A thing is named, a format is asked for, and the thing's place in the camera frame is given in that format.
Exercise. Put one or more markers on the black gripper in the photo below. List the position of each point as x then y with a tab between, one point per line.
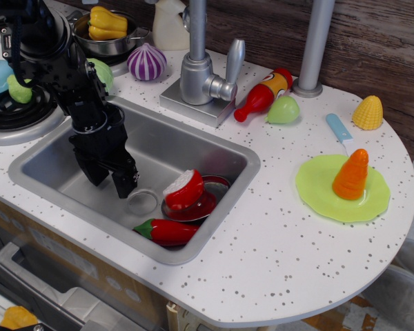
101	150

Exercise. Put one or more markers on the orange toy carrot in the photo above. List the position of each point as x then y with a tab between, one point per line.
350	181

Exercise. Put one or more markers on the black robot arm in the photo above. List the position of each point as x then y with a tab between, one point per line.
41	50

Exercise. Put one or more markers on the lime green plate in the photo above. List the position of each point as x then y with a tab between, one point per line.
314	185

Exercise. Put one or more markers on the grey sink basin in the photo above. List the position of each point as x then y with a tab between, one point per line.
162	148

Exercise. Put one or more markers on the red white toy apple half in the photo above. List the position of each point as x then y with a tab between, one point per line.
184	191

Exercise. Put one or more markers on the red toy chili pepper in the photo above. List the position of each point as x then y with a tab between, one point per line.
166	233

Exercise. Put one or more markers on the green toy cabbage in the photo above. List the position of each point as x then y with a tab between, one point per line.
104	73

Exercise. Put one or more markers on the rear right stove burner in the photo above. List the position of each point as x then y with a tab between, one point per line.
117	63

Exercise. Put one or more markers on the front black stove burner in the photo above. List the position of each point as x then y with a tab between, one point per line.
24	122

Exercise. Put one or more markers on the purple striped toy onion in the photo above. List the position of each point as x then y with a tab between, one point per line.
146	63

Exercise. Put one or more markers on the silver toy faucet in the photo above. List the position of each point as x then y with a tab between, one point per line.
200	94

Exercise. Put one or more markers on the light green toy broccoli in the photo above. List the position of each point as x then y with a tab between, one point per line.
19	93

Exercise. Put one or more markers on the toy oven door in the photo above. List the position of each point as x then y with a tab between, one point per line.
39	284

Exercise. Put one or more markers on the yellow toy bell pepper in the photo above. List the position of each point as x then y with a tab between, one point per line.
105	25

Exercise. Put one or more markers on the cream toy bottle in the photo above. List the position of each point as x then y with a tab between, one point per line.
168	31

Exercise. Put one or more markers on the small steel pot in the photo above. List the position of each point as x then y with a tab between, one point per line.
136	36

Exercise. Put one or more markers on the red ketchup bottle toy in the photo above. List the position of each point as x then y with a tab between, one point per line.
264	94

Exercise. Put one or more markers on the yellow toy on floor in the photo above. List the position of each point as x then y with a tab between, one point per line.
16	317

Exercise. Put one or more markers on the green toy pear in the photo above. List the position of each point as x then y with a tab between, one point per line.
283	110

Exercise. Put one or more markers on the yellow toy corn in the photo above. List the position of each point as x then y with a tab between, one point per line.
369	113

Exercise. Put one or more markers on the grey vertical post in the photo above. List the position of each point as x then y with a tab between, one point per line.
307	84

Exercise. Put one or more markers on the blue handled toy knife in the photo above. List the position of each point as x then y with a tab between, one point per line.
341	132

